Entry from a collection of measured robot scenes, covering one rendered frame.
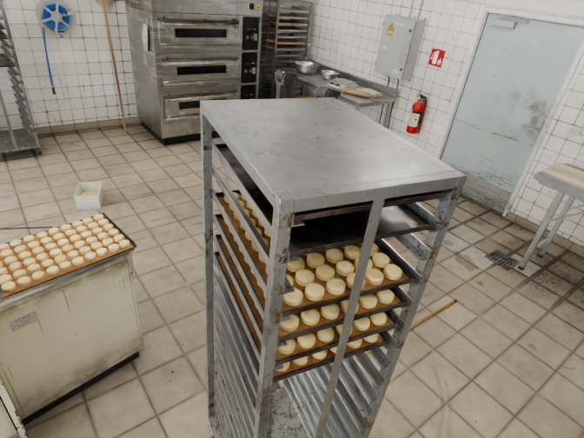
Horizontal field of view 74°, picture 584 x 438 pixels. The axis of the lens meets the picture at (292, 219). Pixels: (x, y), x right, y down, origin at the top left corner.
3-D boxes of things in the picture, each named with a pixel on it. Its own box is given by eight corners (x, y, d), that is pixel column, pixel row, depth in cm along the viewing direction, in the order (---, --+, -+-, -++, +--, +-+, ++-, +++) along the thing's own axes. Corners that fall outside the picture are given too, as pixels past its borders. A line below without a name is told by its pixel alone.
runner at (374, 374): (295, 268, 179) (296, 263, 177) (301, 268, 180) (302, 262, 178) (375, 387, 131) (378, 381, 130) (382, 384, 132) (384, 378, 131)
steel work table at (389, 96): (269, 122, 659) (274, 61, 607) (302, 117, 699) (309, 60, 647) (347, 167, 537) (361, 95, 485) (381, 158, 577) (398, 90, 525)
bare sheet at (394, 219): (215, 148, 128) (215, 143, 127) (321, 140, 144) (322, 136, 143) (289, 257, 83) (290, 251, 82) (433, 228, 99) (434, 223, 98)
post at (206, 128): (208, 414, 211) (199, 100, 120) (213, 413, 212) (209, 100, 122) (209, 420, 209) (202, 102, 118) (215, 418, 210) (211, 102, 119)
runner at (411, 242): (310, 161, 150) (312, 153, 149) (317, 160, 151) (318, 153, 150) (420, 261, 102) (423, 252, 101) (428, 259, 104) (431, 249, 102)
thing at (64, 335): (23, 431, 206) (-36, 309, 158) (2, 388, 224) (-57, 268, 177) (146, 356, 252) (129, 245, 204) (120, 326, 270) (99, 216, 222)
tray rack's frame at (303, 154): (205, 424, 215) (195, 100, 120) (289, 394, 235) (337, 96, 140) (242, 561, 167) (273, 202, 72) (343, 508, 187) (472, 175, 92)
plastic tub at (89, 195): (82, 195, 406) (79, 182, 398) (104, 195, 412) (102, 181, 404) (76, 210, 382) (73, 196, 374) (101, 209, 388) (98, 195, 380)
